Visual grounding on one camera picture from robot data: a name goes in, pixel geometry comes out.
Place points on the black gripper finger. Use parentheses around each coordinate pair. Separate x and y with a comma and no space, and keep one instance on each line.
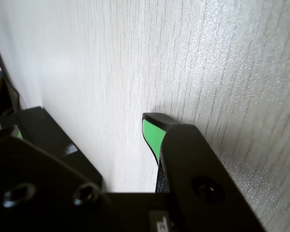
(38,188)

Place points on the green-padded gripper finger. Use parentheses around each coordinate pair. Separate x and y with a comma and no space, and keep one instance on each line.
(191,159)

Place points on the black inner box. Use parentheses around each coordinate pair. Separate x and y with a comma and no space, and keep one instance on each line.
(29,133)

